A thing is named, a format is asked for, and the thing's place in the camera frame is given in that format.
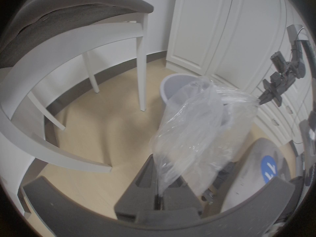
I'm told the grey padded white chair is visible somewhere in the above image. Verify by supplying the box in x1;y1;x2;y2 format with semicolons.
0;0;155;222

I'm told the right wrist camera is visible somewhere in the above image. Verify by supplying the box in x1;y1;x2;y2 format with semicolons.
262;73;282;89

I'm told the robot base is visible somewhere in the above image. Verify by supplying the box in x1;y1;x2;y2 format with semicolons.
220;137;304;214

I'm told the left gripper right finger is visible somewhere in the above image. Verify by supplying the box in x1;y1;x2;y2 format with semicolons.
162;175;204;217

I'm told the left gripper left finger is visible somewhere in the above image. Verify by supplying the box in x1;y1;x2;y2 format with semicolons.
114;154;159;219

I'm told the white wardrobe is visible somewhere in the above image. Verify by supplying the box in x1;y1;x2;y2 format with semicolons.
165;0;314;147

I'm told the clear plastic bag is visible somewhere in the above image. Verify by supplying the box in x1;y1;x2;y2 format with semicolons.
149;76;260;197

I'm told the white trash bin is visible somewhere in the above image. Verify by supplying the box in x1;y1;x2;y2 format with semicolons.
160;74;247;133

